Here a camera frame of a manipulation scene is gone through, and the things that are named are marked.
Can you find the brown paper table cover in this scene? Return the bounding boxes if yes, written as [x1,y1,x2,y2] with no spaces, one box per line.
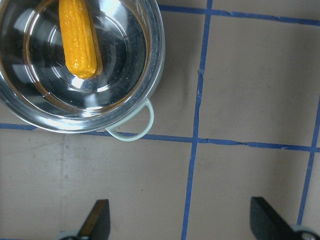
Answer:
[0,0,320,240]

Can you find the yellow corn cob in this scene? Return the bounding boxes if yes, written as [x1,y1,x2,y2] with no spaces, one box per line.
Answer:
[58,0,98,79]

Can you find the pale green electric pot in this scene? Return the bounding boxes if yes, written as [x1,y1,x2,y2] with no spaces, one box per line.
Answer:
[0,0,166,142]

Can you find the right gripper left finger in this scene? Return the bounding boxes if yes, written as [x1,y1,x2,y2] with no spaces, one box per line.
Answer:
[56,199,111,240]

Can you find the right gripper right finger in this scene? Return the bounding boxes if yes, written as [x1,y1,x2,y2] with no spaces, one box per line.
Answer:
[250,196,320,240]

